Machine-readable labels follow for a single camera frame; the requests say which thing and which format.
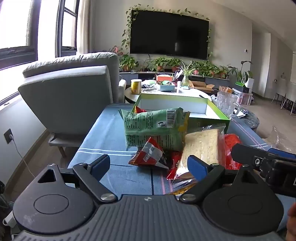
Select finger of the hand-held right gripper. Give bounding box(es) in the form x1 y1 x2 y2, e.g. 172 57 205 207
231 143 269 171

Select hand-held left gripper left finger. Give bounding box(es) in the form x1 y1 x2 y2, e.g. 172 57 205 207
37 154 117 205

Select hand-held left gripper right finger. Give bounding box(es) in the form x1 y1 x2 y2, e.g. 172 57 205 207
179 155 262 202

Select dark red snack packet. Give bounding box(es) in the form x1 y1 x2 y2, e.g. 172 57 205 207
166 152 184 180

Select small red white snack packet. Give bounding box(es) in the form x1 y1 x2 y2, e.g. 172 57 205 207
129 137 171 171

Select green snack bag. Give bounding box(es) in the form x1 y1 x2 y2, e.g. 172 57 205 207
118 107 191 151

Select green cardboard box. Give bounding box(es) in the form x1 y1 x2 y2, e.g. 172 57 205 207
131 93 231 135

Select person's right hand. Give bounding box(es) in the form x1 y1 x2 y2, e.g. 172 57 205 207
286 202 296 241

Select clear plastic bag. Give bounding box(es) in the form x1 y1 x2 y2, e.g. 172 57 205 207
264 126 296 154

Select dark marble round table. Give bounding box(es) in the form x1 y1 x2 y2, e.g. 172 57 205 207
231 108 260 134

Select clear storage box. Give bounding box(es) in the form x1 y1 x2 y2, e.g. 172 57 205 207
232 88 254 105

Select dining chairs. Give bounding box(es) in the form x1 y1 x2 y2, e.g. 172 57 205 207
272 89 296 114

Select green black box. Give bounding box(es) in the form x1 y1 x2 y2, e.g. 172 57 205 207
235 82 250 93

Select tall plant in white pot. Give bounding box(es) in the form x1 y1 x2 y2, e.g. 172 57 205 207
228 61 255 89

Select round white coffee table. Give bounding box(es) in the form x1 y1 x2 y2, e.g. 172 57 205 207
124 80 214 105

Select grey armchair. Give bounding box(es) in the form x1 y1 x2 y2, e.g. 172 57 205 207
18 52 127 158

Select open cardboard box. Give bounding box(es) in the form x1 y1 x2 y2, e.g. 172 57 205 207
191 81 216 93

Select light blue basket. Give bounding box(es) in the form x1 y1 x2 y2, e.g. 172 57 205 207
155 83 176 92

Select yellow canister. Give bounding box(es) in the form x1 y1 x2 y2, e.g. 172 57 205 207
131 79 142 95

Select spider plant in glass vase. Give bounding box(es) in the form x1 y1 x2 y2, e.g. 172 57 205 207
179 62 197 88

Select dark television cabinet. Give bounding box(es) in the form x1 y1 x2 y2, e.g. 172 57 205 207
119 71 232 88

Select row of potted plants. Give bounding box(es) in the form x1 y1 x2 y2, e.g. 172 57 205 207
109 45 232 79

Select green ivy vine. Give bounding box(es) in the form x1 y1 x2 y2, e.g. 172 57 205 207
121 3 212 59

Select beige curtain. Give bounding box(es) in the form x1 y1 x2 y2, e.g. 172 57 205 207
77 0 93 55

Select narrow black framed window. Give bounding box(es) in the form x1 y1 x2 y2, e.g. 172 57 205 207
55 0 80 57

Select white cable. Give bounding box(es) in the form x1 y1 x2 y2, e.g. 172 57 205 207
13 138 36 179

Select wall socket with charger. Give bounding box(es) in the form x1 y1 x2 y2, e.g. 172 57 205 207
3 128 14 144

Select black wall television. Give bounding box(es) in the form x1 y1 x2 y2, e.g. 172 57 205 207
130 9 210 60

